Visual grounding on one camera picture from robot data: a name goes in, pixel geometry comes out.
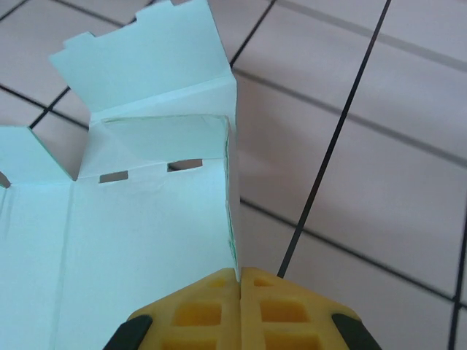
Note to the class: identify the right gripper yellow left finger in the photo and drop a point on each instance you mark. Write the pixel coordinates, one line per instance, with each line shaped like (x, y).
(204, 310)

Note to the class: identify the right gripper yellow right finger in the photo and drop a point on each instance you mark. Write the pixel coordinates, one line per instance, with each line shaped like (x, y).
(284, 310)

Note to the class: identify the light blue cloth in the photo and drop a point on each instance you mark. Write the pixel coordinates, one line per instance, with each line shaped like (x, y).
(146, 237)

